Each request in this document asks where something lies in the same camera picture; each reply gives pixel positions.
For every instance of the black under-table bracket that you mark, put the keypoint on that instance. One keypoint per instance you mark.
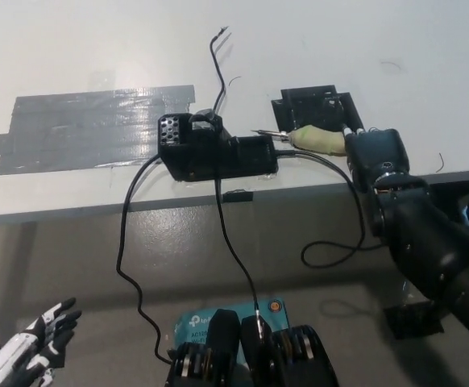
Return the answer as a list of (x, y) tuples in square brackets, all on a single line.
[(448, 197)]

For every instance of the small black tape strip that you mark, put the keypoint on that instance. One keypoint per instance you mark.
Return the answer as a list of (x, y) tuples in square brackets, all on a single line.
[(238, 197)]

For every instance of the black floor tape patch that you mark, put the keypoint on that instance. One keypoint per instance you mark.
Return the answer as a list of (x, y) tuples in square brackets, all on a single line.
[(407, 322)]

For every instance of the tape-wrapped soldering iron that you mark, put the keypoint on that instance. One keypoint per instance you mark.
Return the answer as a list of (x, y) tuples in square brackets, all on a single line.
[(315, 139)]

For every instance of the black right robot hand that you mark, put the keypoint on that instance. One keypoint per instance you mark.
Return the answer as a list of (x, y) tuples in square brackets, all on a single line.
[(379, 153)]

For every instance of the black robot torso blocks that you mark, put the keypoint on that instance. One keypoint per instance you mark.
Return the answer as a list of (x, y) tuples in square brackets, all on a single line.
[(224, 336)]

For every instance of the teal TP-Link box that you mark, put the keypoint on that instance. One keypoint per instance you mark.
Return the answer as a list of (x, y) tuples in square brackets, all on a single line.
[(196, 324)]

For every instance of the black soldering station base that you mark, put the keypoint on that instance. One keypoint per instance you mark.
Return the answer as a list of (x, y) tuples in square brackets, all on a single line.
[(206, 159)]

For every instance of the grey duct tape patch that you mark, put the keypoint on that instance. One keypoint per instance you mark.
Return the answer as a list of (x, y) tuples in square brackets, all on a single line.
[(81, 129)]

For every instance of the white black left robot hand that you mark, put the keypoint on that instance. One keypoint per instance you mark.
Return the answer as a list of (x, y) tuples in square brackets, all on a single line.
[(21, 350)]

